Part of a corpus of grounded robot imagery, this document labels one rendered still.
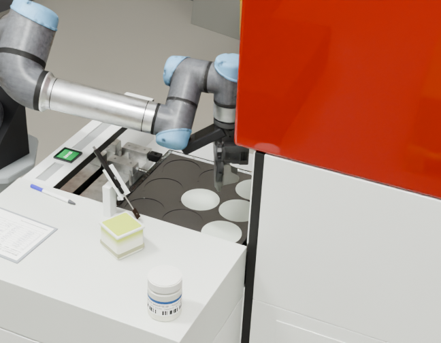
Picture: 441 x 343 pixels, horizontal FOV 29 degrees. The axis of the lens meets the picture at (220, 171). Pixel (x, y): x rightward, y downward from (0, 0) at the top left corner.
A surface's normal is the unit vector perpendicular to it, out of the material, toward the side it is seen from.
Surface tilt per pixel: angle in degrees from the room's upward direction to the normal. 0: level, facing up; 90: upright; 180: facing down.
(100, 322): 90
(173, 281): 0
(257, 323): 90
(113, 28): 0
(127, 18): 0
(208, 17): 82
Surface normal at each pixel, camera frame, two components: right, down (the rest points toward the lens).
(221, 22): -0.58, 0.29
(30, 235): 0.04, -0.84
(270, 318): -0.40, 0.48
